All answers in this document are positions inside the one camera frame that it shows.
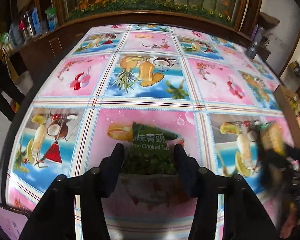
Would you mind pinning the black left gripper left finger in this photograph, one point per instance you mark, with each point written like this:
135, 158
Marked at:
110, 168

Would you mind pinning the grey flashlight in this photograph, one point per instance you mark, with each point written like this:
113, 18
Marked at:
251, 51

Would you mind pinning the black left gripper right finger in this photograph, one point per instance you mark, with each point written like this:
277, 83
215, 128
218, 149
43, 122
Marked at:
187, 168

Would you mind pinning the green pea snack packet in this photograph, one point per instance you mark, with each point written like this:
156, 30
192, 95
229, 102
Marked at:
150, 152

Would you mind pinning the green cracker pack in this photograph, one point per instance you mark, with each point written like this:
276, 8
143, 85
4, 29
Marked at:
271, 138

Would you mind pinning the brown cardboard box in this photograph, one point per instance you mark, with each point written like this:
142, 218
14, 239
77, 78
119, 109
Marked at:
290, 105

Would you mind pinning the colourful fruit tablecloth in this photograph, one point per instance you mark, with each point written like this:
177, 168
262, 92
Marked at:
197, 85

